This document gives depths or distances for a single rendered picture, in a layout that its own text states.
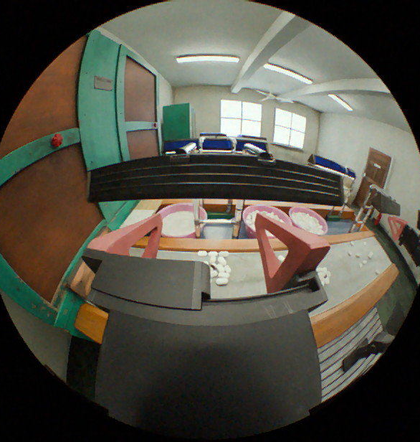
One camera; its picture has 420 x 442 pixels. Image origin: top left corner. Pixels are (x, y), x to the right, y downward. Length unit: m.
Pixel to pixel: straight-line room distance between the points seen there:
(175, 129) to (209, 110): 2.57
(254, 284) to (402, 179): 4.90
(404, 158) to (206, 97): 6.52
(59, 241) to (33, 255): 0.12
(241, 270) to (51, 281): 0.65
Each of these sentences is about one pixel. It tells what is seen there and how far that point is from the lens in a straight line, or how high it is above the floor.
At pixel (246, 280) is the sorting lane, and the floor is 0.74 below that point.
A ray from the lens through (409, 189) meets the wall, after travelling 4.96.
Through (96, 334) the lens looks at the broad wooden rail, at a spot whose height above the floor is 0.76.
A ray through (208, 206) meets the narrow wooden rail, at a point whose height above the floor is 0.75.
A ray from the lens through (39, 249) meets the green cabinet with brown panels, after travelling 0.50.
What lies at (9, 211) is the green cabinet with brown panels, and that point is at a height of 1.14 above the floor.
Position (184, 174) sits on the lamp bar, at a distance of 0.23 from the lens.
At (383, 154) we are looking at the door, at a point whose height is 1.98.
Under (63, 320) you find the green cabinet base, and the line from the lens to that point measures 0.58.
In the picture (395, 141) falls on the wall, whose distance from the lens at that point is 5.30.
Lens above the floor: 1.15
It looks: 37 degrees down
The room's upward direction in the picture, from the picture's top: straight up
